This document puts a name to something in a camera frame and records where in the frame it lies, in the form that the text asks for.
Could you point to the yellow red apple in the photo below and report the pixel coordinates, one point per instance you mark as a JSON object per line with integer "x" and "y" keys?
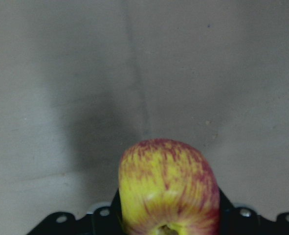
{"x": 167, "y": 187}

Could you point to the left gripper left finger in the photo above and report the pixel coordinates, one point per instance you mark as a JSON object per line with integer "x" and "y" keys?
{"x": 107, "y": 217}

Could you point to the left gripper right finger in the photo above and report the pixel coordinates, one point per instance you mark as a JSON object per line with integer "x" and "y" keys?
{"x": 234, "y": 220}

